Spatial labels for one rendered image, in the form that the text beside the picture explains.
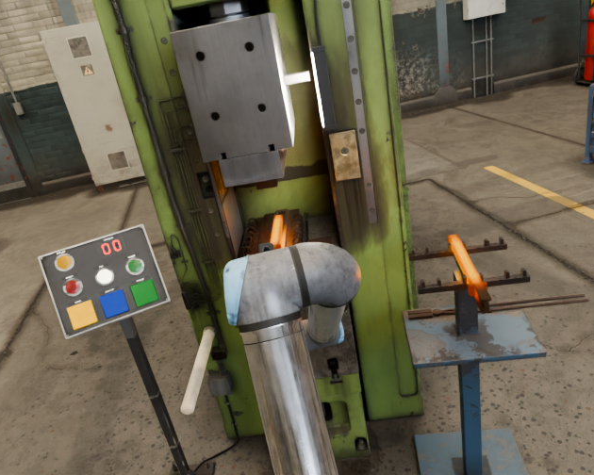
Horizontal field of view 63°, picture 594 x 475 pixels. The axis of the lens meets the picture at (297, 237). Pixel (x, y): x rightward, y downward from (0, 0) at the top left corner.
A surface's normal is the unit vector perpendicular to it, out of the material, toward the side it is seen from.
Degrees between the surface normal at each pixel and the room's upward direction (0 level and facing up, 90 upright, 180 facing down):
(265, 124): 90
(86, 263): 60
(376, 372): 90
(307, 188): 90
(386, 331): 90
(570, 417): 0
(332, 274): 74
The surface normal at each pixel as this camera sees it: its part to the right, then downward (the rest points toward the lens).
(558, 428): -0.18, -0.89
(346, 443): -0.01, 0.41
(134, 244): 0.26, -0.18
